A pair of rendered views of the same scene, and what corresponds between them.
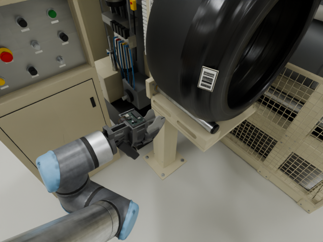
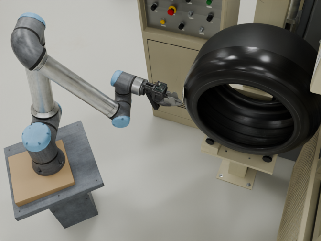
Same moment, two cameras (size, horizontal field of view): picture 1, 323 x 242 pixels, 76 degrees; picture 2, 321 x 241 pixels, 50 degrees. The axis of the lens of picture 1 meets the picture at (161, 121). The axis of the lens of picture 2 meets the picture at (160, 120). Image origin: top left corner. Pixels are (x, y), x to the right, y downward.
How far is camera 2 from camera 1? 1.27 m
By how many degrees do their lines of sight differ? 42
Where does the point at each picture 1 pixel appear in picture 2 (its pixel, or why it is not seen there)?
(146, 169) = (217, 159)
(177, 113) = not seen: hidden behind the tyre
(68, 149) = (126, 75)
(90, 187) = (124, 98)
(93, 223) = (104, 102)
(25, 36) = (187, 6)
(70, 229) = (96, 93)
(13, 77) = (170, 23)
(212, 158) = (273, 213)
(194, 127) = not seen: hidden behind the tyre
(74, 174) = (120, 85)
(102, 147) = (135, 85)
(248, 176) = not seen: outside the picture
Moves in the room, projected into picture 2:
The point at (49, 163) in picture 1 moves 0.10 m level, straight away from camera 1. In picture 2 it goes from (116, 74) to (123, 60)
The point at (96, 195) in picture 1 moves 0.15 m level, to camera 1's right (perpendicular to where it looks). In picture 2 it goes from (122, 102) to (133, 122)
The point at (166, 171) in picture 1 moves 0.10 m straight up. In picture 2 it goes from (226, 176) to (227, 169)
